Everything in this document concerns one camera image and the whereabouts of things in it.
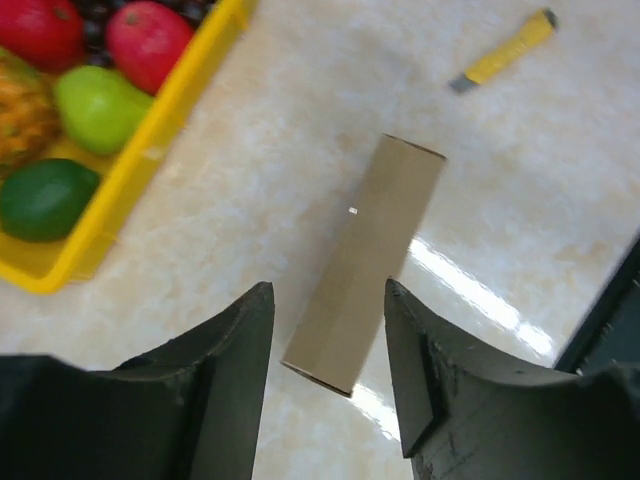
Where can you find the purple grape bunch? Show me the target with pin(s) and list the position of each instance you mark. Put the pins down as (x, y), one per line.
(96, 14)

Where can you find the dark green lime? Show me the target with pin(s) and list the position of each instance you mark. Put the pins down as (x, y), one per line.
(43, 201)

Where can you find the yellow utility knife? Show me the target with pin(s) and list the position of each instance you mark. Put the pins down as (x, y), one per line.
(538, 28)

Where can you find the red apple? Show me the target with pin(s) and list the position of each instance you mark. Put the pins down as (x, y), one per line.
(146, 39)
(46, 34)

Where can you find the red apple front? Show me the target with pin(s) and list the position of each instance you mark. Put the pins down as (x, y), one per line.
(146, 39)

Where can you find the toy pineapple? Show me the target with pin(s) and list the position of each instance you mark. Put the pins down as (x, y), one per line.
(29, 118)

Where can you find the brown cardboard express box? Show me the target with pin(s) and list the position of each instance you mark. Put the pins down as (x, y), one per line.
(334, 336)

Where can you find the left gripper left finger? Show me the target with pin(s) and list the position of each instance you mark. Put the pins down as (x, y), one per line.
(188, 409)

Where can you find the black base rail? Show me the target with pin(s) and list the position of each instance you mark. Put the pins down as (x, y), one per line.
(609, 332)

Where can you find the green pear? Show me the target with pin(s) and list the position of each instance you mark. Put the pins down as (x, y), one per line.
(99, 109)

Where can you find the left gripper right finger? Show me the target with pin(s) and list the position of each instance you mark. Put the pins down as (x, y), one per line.
(467, 410)

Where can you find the red apple back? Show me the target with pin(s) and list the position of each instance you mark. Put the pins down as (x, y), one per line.
(46, 34)

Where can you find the yellow plastic tray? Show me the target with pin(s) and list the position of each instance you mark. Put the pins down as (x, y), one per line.
(44, 268)

